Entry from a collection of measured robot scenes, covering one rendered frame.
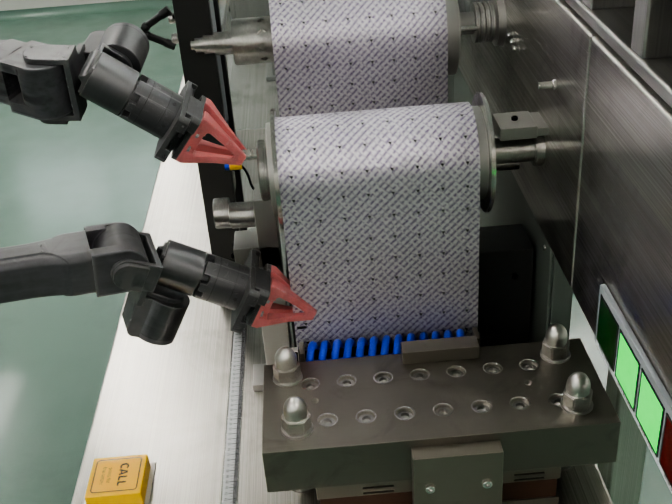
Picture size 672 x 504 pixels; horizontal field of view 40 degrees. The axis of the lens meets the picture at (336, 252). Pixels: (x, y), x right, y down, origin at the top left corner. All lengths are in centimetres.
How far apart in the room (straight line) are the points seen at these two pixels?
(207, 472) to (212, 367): 22
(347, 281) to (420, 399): 17
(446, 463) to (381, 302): 23
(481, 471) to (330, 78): 56
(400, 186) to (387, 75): 24
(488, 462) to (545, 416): 9
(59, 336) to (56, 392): 30
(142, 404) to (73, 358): 173
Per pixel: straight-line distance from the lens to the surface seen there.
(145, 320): 115
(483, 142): 109
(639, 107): 83
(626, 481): 165
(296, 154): 107
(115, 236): 110
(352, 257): 112
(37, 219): 399
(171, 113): 109
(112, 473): 122
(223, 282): 111
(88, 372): 300
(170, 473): 123
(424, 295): 116
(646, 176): 83
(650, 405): 85
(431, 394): 110
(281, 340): 129
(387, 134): 108
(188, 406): 133
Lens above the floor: 173
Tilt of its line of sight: 31 degrees down
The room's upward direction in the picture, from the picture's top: 4 degrees counter-clockwise
